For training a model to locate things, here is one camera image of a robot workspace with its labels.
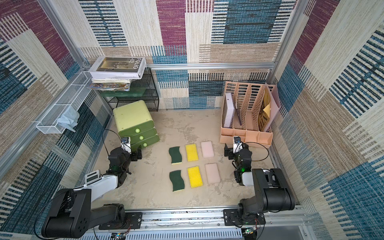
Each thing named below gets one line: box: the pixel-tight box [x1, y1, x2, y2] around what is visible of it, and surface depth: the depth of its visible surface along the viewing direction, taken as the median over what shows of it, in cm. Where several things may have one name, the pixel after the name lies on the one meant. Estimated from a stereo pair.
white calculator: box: [84, 169, 100, 185], surface depth 89 cm
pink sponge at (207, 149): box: [200, 141, 215, 158], surface depth 98 cm
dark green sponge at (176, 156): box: [168, 146, 182, 165], surface depth 96 cm
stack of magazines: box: [87, 78, 131, 92], surface depth 83 cm
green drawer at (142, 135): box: [130, 128, 157, 145], surface depth 93 cm
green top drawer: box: [118, 120, 155, 137], surface depth 87 cm
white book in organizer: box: [223, 92, 235, 128], surface depth 99 cm
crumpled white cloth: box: [57, 105, 80, 133], surface depth 70 cm
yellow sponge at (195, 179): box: [187, 166, 203, 189], surface depth 89 cm
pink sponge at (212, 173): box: [205, 163, 221, 184], surface depth 89 cm
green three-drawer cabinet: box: [113, 100, 160, 152], surface depth 91 cm
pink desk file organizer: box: [219, 81, 282, 149], surface depth 100 cm
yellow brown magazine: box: [258, 85, 271, 131], surface depth 95 cm
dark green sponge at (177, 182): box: [169, 170, 185, 192], surface depth 86 cm
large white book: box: [88, 56, 147, 80], surface depth 85 cm
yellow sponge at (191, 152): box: [185, 143, 199, 162], surface depth 98 cm
